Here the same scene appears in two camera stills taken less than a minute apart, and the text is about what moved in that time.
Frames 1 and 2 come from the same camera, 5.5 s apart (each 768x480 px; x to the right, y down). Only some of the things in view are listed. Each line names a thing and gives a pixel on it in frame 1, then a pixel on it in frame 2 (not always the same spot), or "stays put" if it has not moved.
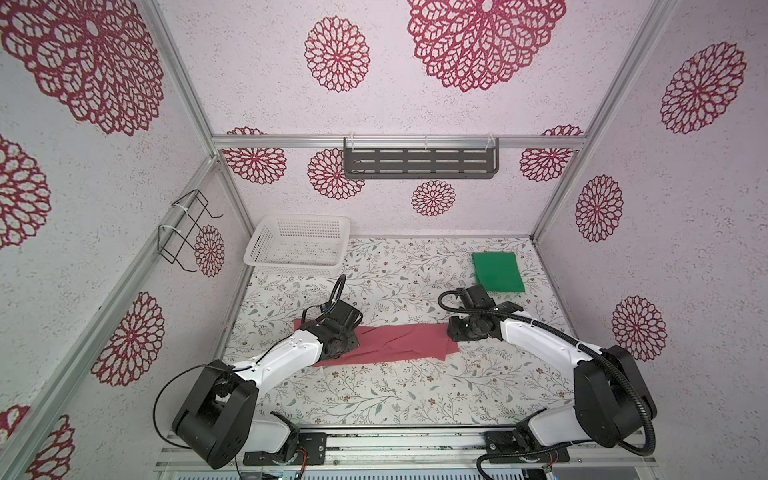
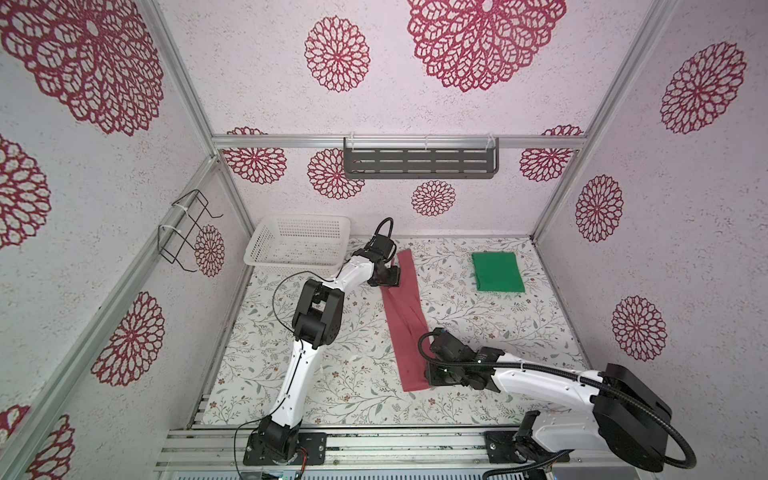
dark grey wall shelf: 421,158 stays put
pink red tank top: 381,342 to 405,313
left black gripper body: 349,340 to 390,276
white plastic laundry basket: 298,245 stays put
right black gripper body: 462,329 to 442,376
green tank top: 498,271 stays put
